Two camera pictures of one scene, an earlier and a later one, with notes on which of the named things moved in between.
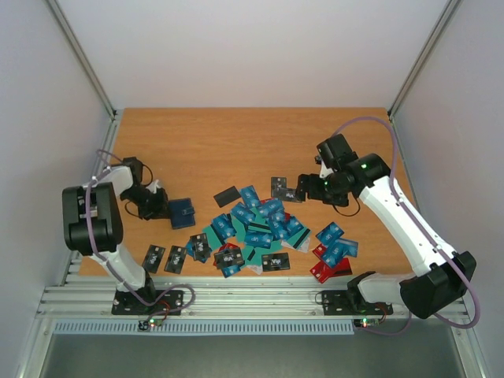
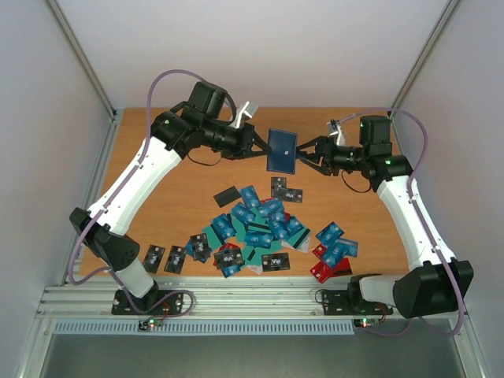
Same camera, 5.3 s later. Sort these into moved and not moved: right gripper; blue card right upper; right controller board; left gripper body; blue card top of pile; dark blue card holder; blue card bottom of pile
Moved: left gripper body; right gripper; dark blue card holder
Not moved: right controller board; blue card right upper; blue card top of pile; blue card bottom of pile
